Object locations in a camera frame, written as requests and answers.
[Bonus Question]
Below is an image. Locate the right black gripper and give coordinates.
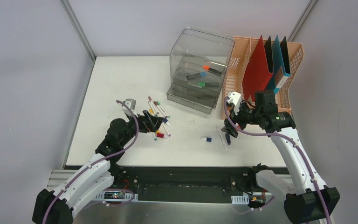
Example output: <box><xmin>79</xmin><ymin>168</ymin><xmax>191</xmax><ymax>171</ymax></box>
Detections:
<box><xmin>221</xmin><ymin>101</ymin><xmax>262</xmax><ymax>138</ymax></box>

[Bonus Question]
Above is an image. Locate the blue black marker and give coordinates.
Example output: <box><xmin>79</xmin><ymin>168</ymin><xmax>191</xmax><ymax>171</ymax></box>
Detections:
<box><xmin>186</xmin><ymin>72</ymin><xmax>207</xmax><ymax>80</ymax></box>

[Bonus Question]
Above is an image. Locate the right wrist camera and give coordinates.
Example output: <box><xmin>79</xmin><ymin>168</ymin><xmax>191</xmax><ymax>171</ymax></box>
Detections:
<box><xmin>225</xmin><ymin>91</ymin><xmax>242</xmax><ymax>115</ymax></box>

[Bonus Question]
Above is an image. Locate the orange highlighter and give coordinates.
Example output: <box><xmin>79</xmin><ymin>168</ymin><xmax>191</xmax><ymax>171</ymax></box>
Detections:
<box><xmin>203</xmin><ymin>66</ymin><xmax>222</xmax><ymax>77</ymax></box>

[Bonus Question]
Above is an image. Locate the red folder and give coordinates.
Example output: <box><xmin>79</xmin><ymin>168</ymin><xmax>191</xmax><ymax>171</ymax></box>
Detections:
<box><xmin>242</xmin><ymin>36</ymin><xmax>274</xmax><ymax>102</ymax></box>

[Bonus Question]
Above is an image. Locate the brown marker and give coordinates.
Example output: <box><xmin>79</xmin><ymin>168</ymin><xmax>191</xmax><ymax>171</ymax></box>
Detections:
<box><xmin>148</xmin><ymin>96</ymin><xmax>159</xmax><ymax>114</ymax></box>

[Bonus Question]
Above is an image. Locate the green cap marker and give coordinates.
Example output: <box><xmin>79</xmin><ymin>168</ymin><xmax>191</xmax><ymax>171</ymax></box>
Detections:
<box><xmin>156</xmin><ymin>101</ymin><xmax>171</xmax><ymax>118</ymax></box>

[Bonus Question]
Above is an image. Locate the purple marker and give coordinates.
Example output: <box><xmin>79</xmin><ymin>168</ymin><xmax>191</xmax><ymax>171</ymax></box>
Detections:
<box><xmin>162</xmin><ymin>123</ymin><xmax>171</xmax><ymax>137</ymax></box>

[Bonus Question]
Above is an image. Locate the teal notebook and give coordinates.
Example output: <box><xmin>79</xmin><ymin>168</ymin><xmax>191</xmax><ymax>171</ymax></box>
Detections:
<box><xmin>266</xmin><ymin>36</ymin><xmax>291</xmax><ymax>95</ymax></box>

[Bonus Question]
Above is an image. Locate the green highlighter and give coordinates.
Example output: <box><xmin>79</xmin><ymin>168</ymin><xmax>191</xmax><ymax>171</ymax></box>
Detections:
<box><xmin>198</xmin><ymin>82</ymin><xmax>220</xmax><ymax>88</ymax></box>

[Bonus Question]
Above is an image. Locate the clear grey drawer box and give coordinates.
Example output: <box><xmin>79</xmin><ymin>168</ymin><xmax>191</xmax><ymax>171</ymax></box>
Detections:
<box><xmin>166</xmin><ymin>27</ymin><xmax>234</xmax><ymax>114</ymax></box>

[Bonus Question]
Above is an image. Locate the small blue cap bottle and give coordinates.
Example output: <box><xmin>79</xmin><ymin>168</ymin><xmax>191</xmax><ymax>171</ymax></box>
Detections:
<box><xmin>201</xmin><ymin>137</ymin><xmax>212</xmax><ymax>142</ymax></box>

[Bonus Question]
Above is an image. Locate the peach file organizer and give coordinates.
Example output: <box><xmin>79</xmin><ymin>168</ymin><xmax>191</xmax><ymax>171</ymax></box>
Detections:
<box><xmin>221</xmin><ymin>36</ymin><xmax>304</xmax><ymax>113</ymax></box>

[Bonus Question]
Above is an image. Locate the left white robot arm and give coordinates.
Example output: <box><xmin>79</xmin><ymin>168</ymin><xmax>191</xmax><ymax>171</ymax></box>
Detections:
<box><xmin>32</xmin><ymin>110</ymin><xmax>164</xmax><ymax>224</ymax></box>

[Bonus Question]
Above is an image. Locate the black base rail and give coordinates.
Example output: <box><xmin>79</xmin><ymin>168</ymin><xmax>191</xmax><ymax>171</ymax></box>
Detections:
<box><xmin>102</xmin><ymin>165</ymin><xmax>267</xmax><ymax>203</ymax></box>

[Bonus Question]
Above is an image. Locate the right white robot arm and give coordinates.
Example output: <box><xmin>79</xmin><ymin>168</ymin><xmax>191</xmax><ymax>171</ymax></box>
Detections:
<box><xmin>222</xmin><ymin>91</ymin><xmax>340</xmax><ymax>224</ymax></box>

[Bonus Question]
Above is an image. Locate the white pen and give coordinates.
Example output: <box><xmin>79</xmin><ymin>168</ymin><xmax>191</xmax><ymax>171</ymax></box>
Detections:
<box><xmin>216</xmin><ymin>127</ymin><xmax>227</xmax><ymax>151</ymax></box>

